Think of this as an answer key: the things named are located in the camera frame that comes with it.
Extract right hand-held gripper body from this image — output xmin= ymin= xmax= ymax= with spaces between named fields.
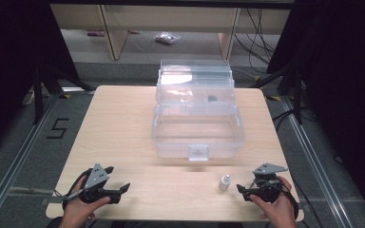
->
xmin=249 ymin=162 xmax=289 ymax=204

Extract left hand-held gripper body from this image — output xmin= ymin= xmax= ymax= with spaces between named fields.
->
xmin=79 ymin=162 xmax=122 ymax=204

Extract small white bottle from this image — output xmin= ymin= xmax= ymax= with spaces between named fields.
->
xmin=218 ymin=174 xmax=232 ymax=192

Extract clear plastic storage box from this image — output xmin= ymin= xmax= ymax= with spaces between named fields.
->
xmin=151 ymin=58 xmax=247 ymax=162

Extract person's right hand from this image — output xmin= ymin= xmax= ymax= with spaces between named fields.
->
xmin=249 ymin=176 xmax=299 ymax=228

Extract person's left hand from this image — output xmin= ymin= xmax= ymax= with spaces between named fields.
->
xmin=60 ymin=176 xmax=112 ymax=228

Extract black metal stand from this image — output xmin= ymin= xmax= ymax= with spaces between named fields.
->
xmin=249 ymin=62 xmax=304 ymax=125
xmin=32 ymin=63 xmax=95 ymax=125

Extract white power strip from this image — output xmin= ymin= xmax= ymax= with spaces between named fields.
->
xmin=21 ymin=89 xmax=36 ymax=106

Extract dark curtain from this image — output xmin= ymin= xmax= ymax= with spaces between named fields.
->
xmin=265 ymin=0 xmax=365 ymax=227
xmin=0 ymin=0 xmax=81 ymax=160

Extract light wooden shelf unit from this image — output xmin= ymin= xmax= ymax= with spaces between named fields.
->
xmin=49 ymin=4 xmax=292 ymax=62

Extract pink object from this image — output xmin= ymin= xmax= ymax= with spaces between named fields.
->
xmin=86 ymin=29 xmax=106 ymax=38

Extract clear plastic bag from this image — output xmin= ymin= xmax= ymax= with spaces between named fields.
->
xmin=154 ymin=31 xmax=183 ymax=46

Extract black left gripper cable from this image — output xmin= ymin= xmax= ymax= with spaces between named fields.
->
xmin=62 ymin=168 xmax=93 ymax=211

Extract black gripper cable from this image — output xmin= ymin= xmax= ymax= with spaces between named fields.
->
xmin=62 ymin=168 xmax=93 ymax=211
xmin=279 ymin=181 xmax=300 ymax=221

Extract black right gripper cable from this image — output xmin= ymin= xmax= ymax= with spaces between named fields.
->
xmin=279 ymin=181 xmax=300 ymax=221

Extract aluminium floor rail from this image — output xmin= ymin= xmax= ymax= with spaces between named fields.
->
xmin=279 ymin=94 xmax=355 ymax=228
xmin=0 ymin=91 xmax=61 ymax=228

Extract black floor cable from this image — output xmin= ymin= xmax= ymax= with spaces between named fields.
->
xmin=271 ymin=106 xmax=318 ymax=131

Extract black floor cables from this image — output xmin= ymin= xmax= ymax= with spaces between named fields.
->
xmin=234 ymin=8 xmax=278 ymax=74

